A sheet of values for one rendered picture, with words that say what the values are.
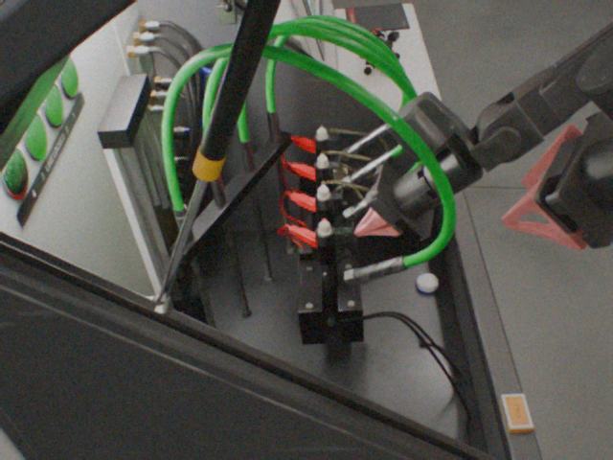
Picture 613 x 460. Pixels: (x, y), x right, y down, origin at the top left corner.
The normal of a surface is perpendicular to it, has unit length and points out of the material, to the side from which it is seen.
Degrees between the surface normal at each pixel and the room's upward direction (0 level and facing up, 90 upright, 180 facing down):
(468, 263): 0
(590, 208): 46
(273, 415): 90
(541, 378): 0
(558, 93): 65
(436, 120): 74
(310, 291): 0
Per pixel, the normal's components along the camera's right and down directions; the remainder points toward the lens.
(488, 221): -0.08, -0.74
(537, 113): -0.22, 0.40
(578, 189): 0.43, -0.18
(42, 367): 0.00, 0.67
